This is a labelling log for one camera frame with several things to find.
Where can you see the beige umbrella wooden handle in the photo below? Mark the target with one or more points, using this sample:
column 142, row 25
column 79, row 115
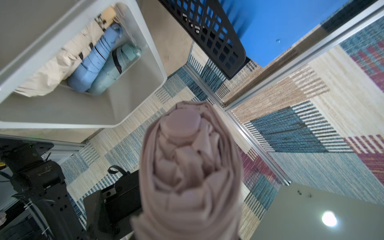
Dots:
column 68, row 58

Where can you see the black mesh file holder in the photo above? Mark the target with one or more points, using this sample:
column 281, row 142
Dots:
column 208, row 25

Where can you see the pale pink umbrella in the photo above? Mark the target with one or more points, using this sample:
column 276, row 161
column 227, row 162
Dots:
column 190, row 177

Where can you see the light blue umbrella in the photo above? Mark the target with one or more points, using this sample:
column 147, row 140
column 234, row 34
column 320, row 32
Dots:
column 85, row 74

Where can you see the blue clip file folder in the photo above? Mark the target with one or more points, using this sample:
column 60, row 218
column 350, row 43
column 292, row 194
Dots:
column 267, row 28

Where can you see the white plastic storage box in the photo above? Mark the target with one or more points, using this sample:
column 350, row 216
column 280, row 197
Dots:
column 32, row 32

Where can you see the mint green umbrella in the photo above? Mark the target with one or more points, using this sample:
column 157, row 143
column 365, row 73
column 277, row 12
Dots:
column 119, row 60

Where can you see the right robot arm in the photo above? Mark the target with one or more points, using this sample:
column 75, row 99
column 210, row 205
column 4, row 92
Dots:
column 40, row 183

